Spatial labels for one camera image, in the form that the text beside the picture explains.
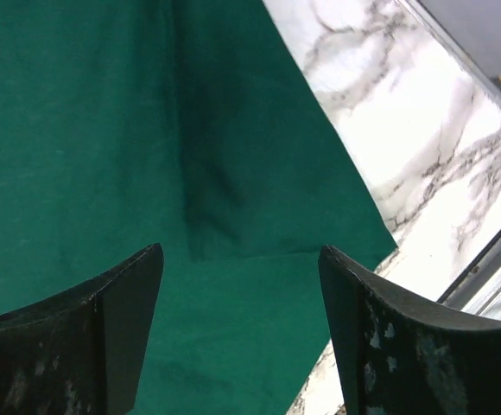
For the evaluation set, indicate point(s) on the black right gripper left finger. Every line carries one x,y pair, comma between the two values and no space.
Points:
81,351

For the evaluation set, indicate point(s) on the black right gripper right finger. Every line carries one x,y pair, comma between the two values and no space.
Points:
400,353

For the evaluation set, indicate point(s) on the dark green surgical drape cloth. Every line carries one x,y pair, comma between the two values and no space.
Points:
187,124

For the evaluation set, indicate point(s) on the aluminium front rail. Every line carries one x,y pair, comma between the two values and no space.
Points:
477,290

